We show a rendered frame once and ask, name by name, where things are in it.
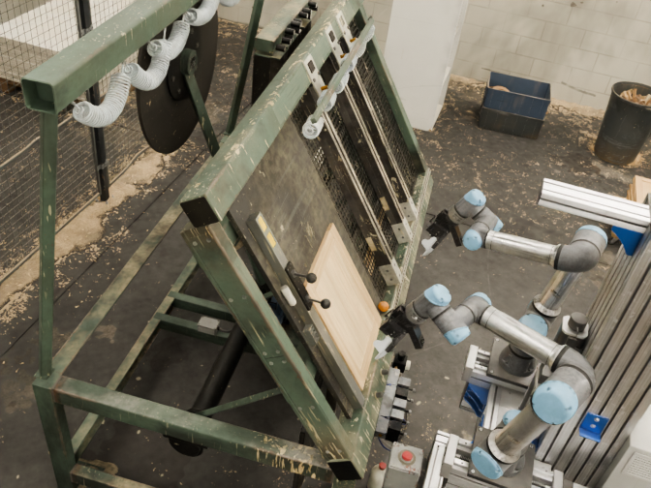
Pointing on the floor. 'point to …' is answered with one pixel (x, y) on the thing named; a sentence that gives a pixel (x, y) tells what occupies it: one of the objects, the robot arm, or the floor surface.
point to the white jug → (377, 475)
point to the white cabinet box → (423, 54)
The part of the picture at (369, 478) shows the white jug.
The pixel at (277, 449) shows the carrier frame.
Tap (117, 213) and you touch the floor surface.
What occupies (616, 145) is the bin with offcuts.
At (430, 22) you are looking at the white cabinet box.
